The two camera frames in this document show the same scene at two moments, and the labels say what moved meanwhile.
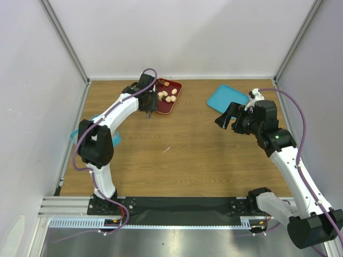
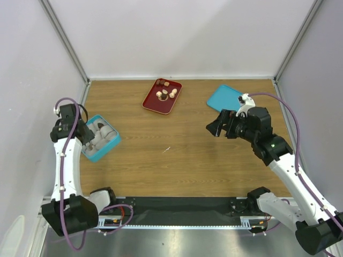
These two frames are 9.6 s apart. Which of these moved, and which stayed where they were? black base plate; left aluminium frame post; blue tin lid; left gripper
Moved: left gripper
Stayed: blue tin lid; left aluminium frame post; black base plate
